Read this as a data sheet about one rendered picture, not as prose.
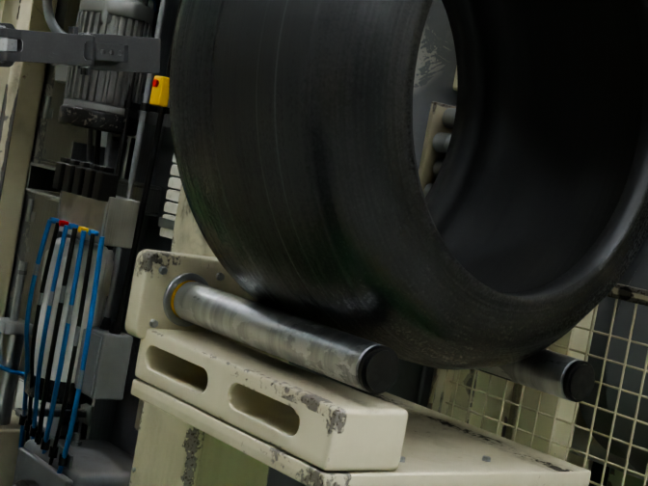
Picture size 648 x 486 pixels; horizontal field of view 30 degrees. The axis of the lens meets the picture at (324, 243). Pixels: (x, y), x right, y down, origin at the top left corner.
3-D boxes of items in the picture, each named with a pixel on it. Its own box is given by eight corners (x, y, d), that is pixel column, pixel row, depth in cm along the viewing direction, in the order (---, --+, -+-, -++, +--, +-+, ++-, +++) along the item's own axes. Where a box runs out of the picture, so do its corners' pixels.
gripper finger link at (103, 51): (67, 40, 99) (83, 40, 96) (122, 44, 102) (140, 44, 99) (67, 58, 99) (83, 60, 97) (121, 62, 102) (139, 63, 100)
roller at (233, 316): (196, 272, 137) (206, 308, 139) (162, 289, 135) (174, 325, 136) (395, 337, 110) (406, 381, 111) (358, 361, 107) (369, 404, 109)
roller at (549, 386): (391, 310, 156) (373, 339, 155) (370, 292, 153) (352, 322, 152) (603, 374, 128) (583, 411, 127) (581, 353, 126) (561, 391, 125)
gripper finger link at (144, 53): (82, 32, 100) (87, 32, 100) (156, 38, 104) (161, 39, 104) (81, 68, 101) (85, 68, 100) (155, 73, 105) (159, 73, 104)
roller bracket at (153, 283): (121, 333, 135) (136, 247, 135) (387, 352, 160) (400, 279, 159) (135, 339, 133) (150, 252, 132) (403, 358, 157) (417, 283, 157)
